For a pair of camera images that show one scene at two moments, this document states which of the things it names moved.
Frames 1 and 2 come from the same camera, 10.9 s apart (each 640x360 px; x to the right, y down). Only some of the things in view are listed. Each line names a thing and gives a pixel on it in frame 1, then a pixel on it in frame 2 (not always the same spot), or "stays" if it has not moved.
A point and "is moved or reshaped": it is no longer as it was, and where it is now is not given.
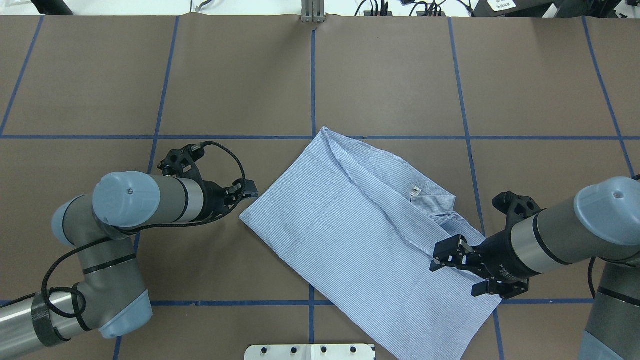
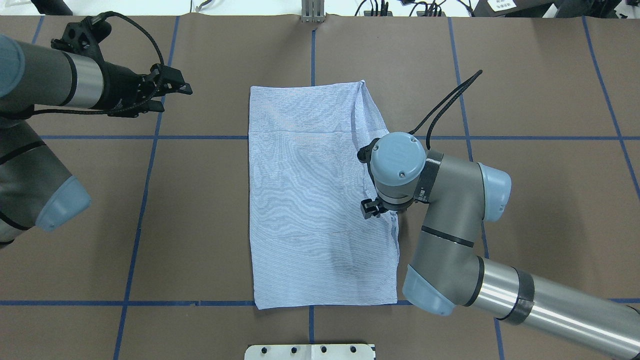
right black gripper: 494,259 → 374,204
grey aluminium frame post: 313,11 stays
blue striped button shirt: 360,220 is moved or reshaped
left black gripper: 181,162 → 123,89
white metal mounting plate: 310,352 stays
